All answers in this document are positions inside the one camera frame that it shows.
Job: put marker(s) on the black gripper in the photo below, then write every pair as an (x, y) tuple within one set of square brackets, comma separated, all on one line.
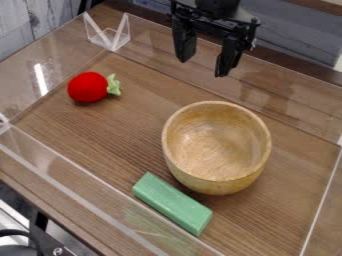
[(210, 14)]

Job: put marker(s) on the red plush strawberry toy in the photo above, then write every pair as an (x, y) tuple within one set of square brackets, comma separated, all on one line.
[(90, 87)]

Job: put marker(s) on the wooden bowl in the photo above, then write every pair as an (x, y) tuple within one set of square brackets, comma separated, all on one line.
[(217, 145)]

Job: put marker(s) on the green rectangular block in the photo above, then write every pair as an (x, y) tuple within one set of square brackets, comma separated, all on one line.
[(173, 203)]

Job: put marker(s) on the clear acrylic corner bracket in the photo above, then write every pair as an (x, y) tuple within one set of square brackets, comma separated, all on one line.
[(110, 38)]

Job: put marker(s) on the clear acrylic tray wall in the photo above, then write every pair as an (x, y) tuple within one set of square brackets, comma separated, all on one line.
[(74, 155)]

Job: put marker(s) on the black table clamp bracket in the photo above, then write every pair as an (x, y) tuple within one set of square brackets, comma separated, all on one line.
[(50, 246)]

